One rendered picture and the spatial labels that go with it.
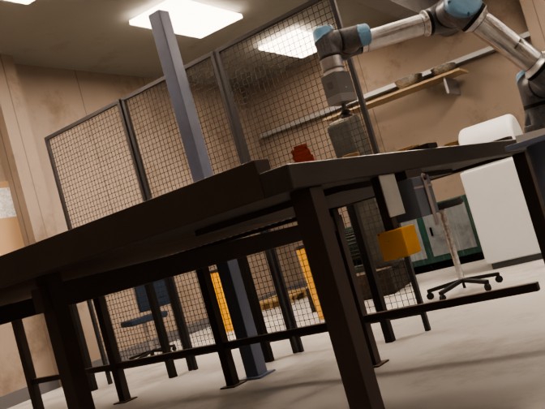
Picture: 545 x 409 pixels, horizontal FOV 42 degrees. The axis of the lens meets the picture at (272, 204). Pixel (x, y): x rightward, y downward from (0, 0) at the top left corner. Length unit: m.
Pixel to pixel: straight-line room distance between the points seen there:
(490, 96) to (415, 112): 1.06
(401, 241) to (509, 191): 4.87
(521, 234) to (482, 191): 0.52
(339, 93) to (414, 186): 0.47
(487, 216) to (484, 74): 3.67
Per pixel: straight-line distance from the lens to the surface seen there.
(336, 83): 2.40
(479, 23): 2.62
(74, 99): 8.56
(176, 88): 4.59
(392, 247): 1.98
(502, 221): 6.85
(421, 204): 2.12
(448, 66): 9.76
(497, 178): 6.83
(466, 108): 10.22
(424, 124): 10.39
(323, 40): 2.45
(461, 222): 8.19
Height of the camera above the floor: 0.74
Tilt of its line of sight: 3 degrees up
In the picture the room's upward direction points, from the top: 16 degrees counter-clockwise
